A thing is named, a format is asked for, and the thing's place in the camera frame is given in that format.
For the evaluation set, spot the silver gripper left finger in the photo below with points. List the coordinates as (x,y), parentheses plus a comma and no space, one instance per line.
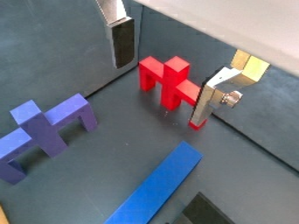
(120,31)

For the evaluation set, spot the blue rectangular bar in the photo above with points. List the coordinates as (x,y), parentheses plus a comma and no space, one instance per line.
(149,196)

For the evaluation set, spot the red block figure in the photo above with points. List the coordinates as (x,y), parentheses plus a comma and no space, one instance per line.
(171,74)

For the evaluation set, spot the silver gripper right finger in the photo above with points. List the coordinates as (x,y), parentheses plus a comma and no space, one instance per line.
(219,90)

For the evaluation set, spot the black angle bracket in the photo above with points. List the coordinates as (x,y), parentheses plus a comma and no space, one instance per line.
(201,212)

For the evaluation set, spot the purple block figure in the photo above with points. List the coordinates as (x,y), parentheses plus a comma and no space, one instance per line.
(39,131)

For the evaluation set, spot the yellow board with holes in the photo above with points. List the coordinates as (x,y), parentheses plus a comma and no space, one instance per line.
(2,218)

